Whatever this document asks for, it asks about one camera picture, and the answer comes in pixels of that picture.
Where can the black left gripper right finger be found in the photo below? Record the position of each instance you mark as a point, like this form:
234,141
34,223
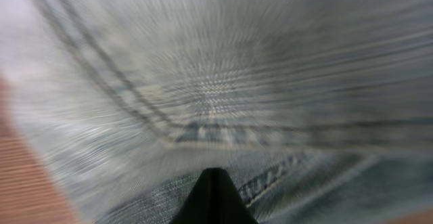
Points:
228,207

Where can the light blue denim shorts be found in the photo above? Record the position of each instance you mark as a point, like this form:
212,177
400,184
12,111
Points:
320,110

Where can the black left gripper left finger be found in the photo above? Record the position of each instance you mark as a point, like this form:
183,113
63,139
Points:
199,207

